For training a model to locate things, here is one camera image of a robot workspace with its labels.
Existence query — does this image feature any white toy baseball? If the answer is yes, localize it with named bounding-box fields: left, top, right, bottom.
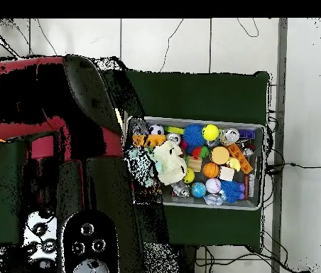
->
left=205, top=178, right=222, bottom=194

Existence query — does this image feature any shallow wire mesh bin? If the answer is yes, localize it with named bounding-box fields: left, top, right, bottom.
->
left=123, top=114, right=266, bottom=210

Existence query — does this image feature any black power cable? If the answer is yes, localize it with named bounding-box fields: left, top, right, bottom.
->
left=265, top=161, right=321, bottom=175

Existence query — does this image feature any cream waffle cloth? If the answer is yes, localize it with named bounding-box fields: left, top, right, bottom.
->
left=152, top=140, right=188, bottom=186

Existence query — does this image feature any dark green side table cloth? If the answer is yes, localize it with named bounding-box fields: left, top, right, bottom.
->
left=0, top=140, right=29, bottom=245

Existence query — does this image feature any yellow smooth ball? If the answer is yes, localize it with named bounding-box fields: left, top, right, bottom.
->
left=202, top=124, right=219, bottom=141

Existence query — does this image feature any orange toy building block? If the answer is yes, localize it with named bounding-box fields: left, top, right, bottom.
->
left=131, top=134, right=167, bottom=148

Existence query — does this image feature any blue spiky rubber ball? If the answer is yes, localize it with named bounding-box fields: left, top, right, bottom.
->
left=183, top=124, right=206, bottom=148
left=219, top=180, right=242, bottom=203

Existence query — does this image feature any blue and green globe ball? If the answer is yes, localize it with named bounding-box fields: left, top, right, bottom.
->
left=191, top=182, right=207, bottom=198

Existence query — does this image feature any orange toy basketball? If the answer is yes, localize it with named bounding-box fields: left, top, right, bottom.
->
left=202, top=162, right=220, bottom=178

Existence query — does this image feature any light teal waffle cloth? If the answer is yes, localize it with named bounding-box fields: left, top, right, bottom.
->
left=126, top=146, right=157, bottom=188

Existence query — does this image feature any black and white soccer ball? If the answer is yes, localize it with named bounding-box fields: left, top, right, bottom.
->
left=148, top=124, right=165, bottom=137

